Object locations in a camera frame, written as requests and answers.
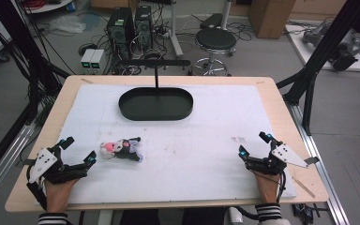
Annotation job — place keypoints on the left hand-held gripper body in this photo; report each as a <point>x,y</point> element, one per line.
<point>45,162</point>

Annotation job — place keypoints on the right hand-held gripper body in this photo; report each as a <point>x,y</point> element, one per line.
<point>278,159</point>

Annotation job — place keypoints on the black and white plush toy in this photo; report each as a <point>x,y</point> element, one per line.
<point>122,150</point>

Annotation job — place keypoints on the black oval tray stand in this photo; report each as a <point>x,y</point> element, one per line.
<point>156,104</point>

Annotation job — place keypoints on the person's right hand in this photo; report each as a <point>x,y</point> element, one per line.
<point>268,187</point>

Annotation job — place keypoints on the person's left hand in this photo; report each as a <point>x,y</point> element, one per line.
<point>59,193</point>

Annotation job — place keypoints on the thin wooden stick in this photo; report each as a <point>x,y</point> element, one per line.
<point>303,187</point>

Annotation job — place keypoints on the white table leg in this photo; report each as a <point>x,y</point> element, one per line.
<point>105,217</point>

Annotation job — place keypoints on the white foam mat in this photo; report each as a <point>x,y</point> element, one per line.
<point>181,168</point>

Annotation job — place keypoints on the small white power box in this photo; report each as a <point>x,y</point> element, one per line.
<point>97,59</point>
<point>86,58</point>

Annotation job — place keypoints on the person's dark trousers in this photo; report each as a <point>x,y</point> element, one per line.
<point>175,217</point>

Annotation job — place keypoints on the white floor board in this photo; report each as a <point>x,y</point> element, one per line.
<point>300,47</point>

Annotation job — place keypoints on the black round stool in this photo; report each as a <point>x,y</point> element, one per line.
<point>215,39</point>

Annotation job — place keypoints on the grey robot parts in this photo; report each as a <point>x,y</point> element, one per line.
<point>347,51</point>

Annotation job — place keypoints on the clear plastic bag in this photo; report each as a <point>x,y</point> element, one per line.
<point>67,24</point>

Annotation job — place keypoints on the brown cardboard box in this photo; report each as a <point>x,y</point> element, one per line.
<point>270,17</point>

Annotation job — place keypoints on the large black computer tower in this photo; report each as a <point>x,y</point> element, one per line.
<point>120,33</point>

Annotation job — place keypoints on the black flat pedal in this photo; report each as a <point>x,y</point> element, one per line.
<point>211,21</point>

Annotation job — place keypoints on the white desk leg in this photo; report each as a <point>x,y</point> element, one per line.
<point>175,34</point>

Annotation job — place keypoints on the slim black computer tower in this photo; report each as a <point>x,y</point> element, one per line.
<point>143,26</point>

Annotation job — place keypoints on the aluminium rail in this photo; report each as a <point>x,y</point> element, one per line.
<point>325,175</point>
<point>6,159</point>

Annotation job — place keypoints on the black metal frame strut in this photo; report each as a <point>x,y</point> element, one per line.
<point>322,50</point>
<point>18,40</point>

